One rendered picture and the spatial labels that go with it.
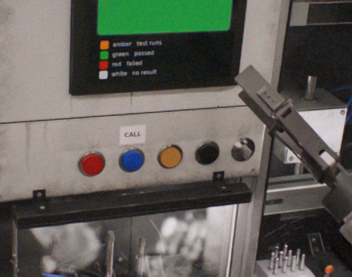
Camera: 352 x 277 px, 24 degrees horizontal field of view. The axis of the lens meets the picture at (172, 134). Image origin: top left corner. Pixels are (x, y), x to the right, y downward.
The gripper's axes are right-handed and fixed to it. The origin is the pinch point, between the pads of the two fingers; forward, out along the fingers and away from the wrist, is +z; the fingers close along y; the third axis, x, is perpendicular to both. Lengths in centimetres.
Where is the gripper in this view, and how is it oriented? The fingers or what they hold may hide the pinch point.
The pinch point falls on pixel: (256, 93)
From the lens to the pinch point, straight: 113.5
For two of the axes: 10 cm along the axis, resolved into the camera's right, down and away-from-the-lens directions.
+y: -1.3, -1.9, -9.7
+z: -6.5, -7.3, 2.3
